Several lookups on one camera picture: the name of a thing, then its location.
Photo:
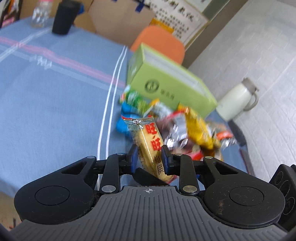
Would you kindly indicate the clear bottle pink cap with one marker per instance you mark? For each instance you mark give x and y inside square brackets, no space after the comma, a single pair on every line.
[41,13]

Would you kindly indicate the blue striped tablecloth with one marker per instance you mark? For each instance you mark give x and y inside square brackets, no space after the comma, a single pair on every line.
[59,100]

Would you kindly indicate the yellow silver snack packet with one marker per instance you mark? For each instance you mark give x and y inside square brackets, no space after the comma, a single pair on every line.
[158,110]

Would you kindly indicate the blue snack packet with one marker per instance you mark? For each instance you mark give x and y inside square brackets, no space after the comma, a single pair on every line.
[123,120]

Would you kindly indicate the yellow rice cracker packet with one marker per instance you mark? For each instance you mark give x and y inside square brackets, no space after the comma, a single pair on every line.
[147,137]

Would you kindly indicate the white thermos jug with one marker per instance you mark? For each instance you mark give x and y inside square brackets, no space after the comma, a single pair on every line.
[242,97]

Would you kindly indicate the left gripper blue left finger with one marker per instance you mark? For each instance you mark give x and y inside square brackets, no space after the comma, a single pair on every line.
[132,159]

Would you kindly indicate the black tumbler cup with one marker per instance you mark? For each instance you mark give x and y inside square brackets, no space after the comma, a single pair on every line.
[65,17]

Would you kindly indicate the orange chair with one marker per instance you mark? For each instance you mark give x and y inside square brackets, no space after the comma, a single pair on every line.
[162,41]

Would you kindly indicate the green pea snack bag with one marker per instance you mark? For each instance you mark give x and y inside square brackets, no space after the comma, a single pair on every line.
[133,103]

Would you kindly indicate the brown paper bag blue handles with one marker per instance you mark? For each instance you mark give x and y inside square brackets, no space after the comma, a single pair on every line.
[120,21]

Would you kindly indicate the green cardboard box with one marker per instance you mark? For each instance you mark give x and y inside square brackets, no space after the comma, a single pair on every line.
[154,75]

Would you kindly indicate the clear bag dark dried fruit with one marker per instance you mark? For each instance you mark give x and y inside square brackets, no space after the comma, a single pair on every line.
[173,129]

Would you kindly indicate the yellow egg cake bag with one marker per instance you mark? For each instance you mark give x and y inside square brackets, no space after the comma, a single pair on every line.
[197,129]

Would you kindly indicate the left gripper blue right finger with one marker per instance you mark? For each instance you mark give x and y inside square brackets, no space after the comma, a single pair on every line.
[167,159]

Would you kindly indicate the silver foil snack bag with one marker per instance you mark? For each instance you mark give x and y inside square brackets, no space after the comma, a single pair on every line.
[221,134]

